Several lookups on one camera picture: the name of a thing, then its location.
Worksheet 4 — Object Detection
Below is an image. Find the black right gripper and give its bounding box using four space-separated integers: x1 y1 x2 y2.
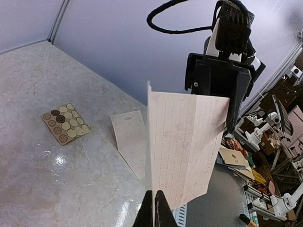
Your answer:
185 53 251 132

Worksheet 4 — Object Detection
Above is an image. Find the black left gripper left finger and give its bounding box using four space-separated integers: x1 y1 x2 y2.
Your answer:
133 190 153 227

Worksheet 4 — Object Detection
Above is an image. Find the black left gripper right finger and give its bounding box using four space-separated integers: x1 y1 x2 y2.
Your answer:
155 190 177 227

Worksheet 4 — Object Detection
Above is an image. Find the cream letter paper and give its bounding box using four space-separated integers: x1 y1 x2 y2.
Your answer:
145 87 230 210

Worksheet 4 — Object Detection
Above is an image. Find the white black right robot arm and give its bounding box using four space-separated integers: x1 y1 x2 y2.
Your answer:
185 16 265 132

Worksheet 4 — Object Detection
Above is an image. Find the brown round sticker sheet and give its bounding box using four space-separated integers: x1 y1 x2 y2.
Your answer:
41 103 91 146

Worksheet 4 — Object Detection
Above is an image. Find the aluminium frame post right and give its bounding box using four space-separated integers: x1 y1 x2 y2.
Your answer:
239 42 303 116

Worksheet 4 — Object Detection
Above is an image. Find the aluminium frame post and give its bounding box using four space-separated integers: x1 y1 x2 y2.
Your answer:
47 0 70 44
239 42 303 116

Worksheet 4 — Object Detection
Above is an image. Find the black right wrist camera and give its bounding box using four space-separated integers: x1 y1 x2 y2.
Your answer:
215 0 255 54

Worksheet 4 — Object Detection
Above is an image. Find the black right camera cable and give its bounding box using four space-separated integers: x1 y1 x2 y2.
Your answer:
146 0 214 35

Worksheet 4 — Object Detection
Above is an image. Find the aluminium frame post left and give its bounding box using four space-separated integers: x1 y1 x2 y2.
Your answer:
47 0 70 44

